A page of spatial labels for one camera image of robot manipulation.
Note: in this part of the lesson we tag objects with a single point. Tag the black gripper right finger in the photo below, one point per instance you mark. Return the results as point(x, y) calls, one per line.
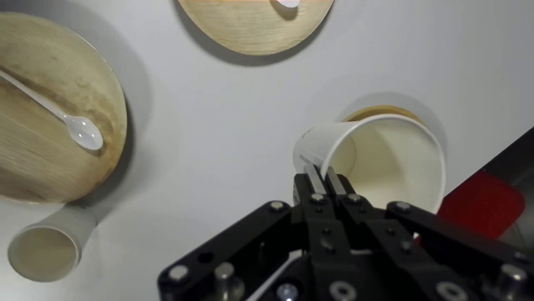
point(434, 244)

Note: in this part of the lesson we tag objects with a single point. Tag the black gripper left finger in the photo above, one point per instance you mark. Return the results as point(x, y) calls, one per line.
point(234, 251)

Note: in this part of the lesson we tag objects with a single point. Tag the white paper cup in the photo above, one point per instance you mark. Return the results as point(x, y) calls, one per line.
point(44, 252)
point(401, 160)

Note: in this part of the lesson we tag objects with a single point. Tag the paper cup with brown inside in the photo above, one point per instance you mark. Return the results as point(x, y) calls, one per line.
point(377, 110)

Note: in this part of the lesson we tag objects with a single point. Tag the red object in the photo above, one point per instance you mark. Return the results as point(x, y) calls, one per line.
point(481, 202)

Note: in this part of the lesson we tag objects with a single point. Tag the white plastic spoon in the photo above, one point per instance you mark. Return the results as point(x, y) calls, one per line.
point(286, 2)
point(84, 132)

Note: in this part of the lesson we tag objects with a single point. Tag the large round palm leaf plate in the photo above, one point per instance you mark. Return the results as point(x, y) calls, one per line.
point(39, 155)

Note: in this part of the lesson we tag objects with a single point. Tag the small round palm leaf plate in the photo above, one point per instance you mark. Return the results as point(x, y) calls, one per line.
point(251, 27)

